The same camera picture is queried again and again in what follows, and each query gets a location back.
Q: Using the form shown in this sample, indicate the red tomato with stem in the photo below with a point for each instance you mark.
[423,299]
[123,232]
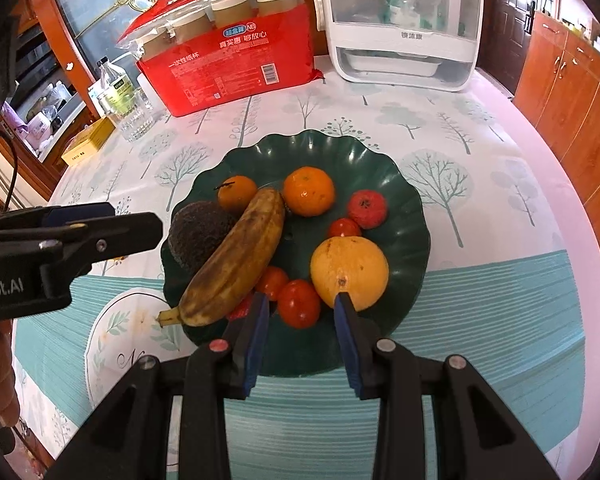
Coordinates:
[344,228]

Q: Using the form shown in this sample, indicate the brown spotted banana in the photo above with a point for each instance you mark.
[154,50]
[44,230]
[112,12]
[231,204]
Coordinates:
[240,260]

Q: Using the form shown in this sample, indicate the clear drinking glasses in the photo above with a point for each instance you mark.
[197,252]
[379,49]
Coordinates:
[135,117]

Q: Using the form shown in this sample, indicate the small tangerine with stem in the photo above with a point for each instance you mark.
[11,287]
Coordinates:
[236,192]

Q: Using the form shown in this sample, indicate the white countertop appliance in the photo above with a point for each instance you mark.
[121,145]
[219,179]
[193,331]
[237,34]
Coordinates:
[405,35]

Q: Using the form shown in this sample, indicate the red lychee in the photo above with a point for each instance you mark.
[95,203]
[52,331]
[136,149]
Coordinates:
[240,310]

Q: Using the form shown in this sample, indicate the tree print tablecloth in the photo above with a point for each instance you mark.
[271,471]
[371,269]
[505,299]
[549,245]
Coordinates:
[480,310]

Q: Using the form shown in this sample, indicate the green label bottle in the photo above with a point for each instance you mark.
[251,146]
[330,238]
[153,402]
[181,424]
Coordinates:
[112,85]

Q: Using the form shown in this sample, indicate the yellow flat box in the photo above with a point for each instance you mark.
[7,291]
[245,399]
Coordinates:
[87,142]

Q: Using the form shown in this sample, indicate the wooden display cabinet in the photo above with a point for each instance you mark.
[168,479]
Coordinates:
[35,85]

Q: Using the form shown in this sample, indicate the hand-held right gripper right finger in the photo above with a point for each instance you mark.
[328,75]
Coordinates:
[352,345]

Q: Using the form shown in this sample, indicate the red paper cup pack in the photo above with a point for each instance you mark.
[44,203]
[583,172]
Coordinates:
[230,60]

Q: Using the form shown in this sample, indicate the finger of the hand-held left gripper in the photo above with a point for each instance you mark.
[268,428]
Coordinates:
[125,235]
[80,212]

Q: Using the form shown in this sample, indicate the wooden low cabinet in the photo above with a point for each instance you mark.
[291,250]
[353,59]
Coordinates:
[575,110]

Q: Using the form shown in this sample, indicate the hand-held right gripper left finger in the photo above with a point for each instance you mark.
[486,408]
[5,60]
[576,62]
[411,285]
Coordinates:
[252,345]

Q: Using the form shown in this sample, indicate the dark avocado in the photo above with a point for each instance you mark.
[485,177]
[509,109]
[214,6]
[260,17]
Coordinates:
[200,235]

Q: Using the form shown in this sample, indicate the small red apple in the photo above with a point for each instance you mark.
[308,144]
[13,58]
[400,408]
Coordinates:
[366,208]

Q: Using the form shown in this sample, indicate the dark green scalloped plate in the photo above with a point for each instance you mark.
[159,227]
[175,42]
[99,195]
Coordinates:
[395,260]

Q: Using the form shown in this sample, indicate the yellow fruit with sticker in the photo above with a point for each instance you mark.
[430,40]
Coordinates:
[349,272]

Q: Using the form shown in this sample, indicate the large orange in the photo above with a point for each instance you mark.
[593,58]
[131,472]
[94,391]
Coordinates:
[309,191]

